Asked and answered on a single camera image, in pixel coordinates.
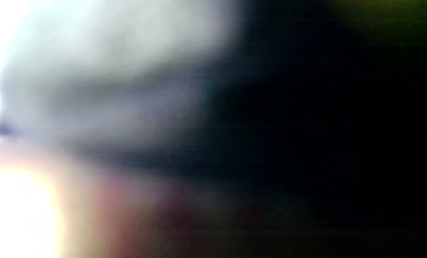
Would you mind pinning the blue leaf-print pillowcase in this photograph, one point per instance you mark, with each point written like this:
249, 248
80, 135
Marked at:
109, 107

